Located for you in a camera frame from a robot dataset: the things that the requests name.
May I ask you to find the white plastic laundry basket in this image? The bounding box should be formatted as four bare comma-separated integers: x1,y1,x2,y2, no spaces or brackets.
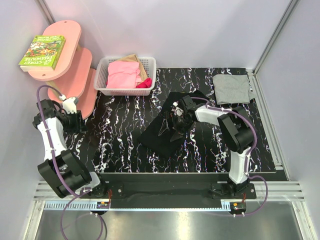
93,56,157,96

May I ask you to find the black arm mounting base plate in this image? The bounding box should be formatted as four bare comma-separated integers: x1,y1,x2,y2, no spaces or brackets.
79,172,257,210

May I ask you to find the beige garment in basket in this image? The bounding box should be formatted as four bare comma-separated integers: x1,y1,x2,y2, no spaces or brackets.
118,54,148,82

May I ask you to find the folded grey t-shirt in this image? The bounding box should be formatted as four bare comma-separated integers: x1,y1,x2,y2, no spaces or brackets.
212,74,256,105

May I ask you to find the green storey treehouse book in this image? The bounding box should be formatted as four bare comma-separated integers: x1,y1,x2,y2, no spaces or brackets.
19,35,66,72

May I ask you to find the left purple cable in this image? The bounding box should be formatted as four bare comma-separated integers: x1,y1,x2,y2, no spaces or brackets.
36,84,108,240

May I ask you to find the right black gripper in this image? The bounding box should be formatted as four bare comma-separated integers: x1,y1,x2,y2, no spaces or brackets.
158,111,193,143

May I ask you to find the magenta garment in basket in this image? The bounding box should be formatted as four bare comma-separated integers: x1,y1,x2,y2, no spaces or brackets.
136,77,153,89

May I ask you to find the black daisy print t-shirt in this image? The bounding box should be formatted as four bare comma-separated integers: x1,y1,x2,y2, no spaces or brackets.
138,90,209,159

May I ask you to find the pink t-shirt in basket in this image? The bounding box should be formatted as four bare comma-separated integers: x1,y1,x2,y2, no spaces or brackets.
106,61,141,89

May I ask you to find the pink tiered wooden shelf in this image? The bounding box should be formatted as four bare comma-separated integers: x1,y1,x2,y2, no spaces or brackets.
29,20,98,119

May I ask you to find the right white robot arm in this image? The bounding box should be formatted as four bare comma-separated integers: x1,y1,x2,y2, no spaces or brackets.
157,95,257,199

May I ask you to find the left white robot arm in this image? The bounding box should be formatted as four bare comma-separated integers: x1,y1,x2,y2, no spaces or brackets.
32,97,108,198

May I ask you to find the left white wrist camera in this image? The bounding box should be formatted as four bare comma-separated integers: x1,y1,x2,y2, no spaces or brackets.
59,94,79,114

